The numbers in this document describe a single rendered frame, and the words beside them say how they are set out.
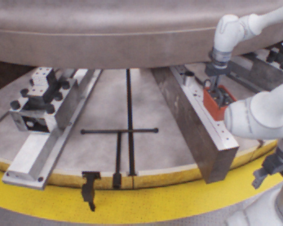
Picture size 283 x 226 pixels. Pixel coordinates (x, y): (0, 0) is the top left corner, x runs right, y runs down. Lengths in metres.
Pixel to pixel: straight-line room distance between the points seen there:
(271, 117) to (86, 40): 1.26
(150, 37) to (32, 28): 0.80
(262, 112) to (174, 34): 1.10
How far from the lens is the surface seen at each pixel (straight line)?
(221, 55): 1.21
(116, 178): 1.65
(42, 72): 1.84
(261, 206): 0.53
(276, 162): 0.86
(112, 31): 1.60
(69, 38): 1.65
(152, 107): 2.18
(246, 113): 0.66
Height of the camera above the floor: 1.76
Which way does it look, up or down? 43 degrees down
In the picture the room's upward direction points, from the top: straight up
